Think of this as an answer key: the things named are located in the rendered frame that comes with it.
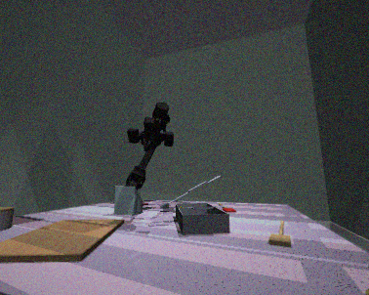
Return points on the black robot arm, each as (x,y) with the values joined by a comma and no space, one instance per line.
(159,119)

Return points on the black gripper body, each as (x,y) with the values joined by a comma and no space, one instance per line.
(134,136)

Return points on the tan wooden spatula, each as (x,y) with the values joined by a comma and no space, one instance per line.
(279,239)

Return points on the wooden board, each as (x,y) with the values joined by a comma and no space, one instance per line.
(61,241)

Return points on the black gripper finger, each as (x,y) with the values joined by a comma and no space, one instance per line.
(153,142)
(144,140)

